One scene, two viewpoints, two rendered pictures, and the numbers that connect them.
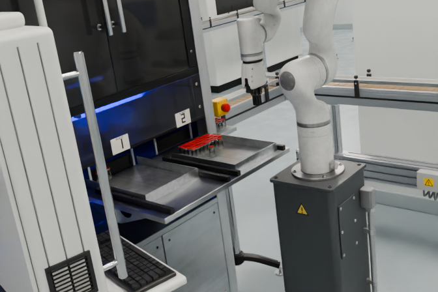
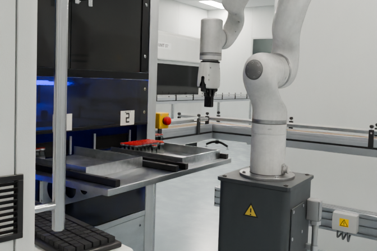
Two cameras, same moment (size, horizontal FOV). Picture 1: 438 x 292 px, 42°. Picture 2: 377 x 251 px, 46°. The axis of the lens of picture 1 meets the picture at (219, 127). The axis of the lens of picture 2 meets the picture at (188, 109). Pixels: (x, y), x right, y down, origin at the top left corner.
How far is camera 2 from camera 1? 0.69 m
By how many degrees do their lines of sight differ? 16
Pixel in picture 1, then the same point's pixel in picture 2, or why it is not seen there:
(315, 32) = (287, 26)
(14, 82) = not seen: outside the picture
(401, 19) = (313, 87)
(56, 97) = not seen: outside the picture
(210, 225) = (134, 237)
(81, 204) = (26, 106)
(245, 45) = (207, 43)
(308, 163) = (261, 162)
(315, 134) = (272, 131)
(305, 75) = (273, 65)
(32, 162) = not seen: outside the picture
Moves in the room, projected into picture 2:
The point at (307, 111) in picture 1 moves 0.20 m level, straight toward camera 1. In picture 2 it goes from (267, 106) to (280, 110)
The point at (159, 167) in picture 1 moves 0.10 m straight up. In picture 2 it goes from (97, 157) to (98, 130)
